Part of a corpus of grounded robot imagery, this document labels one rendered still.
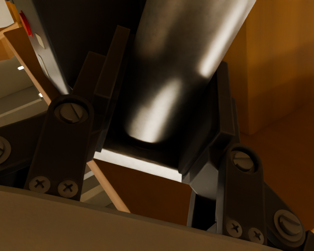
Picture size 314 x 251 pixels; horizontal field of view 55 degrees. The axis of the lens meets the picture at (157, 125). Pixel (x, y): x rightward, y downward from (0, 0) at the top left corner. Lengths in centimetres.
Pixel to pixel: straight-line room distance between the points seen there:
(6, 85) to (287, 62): 970
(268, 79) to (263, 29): 4
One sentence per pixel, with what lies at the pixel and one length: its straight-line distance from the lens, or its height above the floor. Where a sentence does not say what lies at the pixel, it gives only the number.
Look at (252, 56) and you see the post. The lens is 24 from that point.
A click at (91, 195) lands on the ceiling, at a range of 450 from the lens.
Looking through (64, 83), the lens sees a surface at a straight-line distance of 35.
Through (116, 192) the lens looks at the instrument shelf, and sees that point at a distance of 24.
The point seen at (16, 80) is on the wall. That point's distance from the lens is 987.
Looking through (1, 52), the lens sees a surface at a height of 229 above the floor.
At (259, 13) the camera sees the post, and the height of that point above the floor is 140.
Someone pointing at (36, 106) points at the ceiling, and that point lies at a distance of 796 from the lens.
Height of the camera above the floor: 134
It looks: 33 degrees up
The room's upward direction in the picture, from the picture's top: 167 degrees clockwise
